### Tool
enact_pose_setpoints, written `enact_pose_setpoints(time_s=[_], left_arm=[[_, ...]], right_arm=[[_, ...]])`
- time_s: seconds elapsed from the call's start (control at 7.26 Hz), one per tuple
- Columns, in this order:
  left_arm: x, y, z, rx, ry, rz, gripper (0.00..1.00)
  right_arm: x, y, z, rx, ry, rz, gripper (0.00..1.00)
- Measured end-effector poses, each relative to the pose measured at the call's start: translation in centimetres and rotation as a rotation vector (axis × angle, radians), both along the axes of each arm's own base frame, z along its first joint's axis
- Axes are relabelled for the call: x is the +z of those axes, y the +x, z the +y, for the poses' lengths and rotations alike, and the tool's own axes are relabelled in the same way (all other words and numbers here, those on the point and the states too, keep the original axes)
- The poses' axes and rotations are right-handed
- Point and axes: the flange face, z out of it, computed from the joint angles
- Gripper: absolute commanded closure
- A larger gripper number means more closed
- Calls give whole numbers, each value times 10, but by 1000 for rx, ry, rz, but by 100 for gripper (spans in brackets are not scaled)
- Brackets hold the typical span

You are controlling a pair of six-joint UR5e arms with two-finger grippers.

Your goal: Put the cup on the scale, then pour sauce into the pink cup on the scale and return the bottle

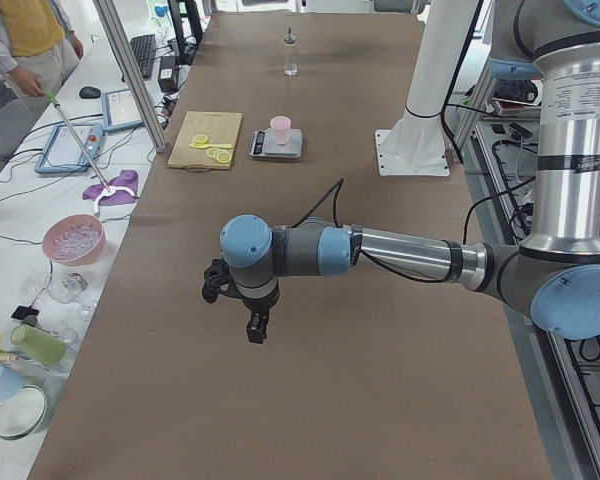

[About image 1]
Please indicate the clear wine glass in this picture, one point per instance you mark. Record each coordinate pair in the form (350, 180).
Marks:
(61, 287)

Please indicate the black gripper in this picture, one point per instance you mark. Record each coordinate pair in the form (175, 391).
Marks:
(258, 306)

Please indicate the aluminium frame post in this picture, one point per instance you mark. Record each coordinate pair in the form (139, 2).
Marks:
(117, 38)

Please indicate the yellow plastic knife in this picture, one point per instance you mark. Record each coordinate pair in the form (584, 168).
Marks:
(208, 146)

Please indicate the black keyboard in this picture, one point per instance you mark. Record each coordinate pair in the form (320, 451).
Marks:
(143, 48)

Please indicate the lemon slice middle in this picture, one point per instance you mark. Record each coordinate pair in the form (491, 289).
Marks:
(215, 153)

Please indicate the teach pendant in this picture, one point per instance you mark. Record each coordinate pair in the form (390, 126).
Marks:
(119, 111)
(61, 153)

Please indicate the person in yellow vest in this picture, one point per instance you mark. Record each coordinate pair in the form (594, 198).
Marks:
(37, 35)

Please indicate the bamboo cutting board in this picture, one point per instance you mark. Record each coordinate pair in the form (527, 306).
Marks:
(220, 127)

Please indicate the lemon slice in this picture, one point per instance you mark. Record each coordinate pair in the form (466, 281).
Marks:
(223, 157)
(215, 153)
(199, 140)

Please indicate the teach pendant far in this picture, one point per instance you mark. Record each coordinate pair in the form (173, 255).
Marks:
(119, 111)

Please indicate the glass sauce bottle metal spout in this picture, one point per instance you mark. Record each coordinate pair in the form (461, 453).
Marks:
(290, 53)

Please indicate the pink plastic cup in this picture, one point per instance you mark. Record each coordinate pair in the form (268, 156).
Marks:
(281, 127)

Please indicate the pink bowl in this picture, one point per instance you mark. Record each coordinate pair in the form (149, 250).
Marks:
(75, 240)

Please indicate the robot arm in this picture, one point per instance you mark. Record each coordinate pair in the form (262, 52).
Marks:
(552, 276)

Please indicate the black computer mouse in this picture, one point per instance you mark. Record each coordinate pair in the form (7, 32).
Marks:
(89, 92)

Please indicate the green white bowl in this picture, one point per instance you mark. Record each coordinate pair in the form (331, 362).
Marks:
(24, 413)

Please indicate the lemon slice front left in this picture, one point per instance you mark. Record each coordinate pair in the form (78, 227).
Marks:
(199, 140)

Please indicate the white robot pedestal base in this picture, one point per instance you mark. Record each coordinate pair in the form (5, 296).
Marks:
(414, 146)

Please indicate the lemon slice top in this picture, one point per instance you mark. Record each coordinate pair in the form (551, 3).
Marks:
(223, 157)

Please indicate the digital kitchen scale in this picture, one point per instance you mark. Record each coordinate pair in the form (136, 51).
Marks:
(264, 145)

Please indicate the green cup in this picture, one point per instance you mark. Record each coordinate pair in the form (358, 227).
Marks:
(38, 345)

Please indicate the reacher grabber tool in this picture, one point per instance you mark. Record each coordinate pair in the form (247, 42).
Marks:
(108, 190)

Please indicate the teach pendant near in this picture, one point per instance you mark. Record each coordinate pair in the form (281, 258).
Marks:
(61, 153)

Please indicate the person hand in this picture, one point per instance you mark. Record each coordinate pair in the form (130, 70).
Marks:
(28, 82)

